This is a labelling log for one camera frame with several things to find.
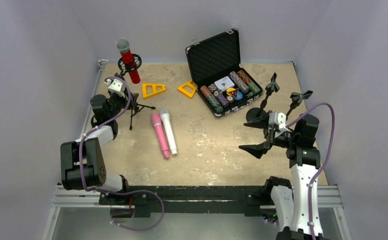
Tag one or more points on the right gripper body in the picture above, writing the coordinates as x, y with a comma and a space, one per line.
269, 133

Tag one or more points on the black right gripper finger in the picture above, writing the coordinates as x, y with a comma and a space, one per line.
258, 123
256, 150

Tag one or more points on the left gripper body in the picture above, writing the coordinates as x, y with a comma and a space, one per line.
118, 97

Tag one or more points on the black clip stand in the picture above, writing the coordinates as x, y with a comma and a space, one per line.
257, 112
296, 100

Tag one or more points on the red glitter microphone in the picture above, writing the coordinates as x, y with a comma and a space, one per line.
129, 63

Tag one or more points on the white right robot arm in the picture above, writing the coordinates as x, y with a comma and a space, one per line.
296, 200

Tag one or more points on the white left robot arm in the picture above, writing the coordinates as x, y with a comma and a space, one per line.
82, 162

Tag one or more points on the yellow triangle block left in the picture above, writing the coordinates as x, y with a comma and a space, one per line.
152, 89

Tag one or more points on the yellow triangle block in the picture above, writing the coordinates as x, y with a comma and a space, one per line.
188, 89
152, 89

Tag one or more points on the blue round blind button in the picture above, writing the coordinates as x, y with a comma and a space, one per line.
238, 96

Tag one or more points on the pink toy microphone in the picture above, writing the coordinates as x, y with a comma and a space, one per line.
157, 124

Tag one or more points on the red all-in triangle button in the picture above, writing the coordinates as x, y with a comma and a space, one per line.
235, 94

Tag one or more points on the orange black chip stack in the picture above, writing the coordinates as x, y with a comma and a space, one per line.
244, 77

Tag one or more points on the green poker chip stack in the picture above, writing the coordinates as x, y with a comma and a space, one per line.
218, 108

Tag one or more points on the yellow dealer button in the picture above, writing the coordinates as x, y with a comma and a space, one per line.
231, 91

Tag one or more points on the white toy microphone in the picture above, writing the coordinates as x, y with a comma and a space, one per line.
166, 120

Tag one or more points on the purple poker chip stack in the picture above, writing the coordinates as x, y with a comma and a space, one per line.
222, 99

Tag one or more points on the white playing card box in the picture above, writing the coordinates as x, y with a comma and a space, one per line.
224, 83

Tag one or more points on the red poker chip stack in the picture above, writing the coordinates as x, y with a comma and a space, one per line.
206, 92

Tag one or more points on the yellow triangle block right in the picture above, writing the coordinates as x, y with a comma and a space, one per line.
188, 89

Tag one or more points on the black poker chip case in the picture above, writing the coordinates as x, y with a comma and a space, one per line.
214, 58

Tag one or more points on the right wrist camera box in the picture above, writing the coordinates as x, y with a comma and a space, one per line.
277, 119

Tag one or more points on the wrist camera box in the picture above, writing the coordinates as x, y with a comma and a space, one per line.
115, 86
277, 119

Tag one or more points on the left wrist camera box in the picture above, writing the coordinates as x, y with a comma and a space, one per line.
115, 86

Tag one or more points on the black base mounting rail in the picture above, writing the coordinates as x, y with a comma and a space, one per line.
249, 200

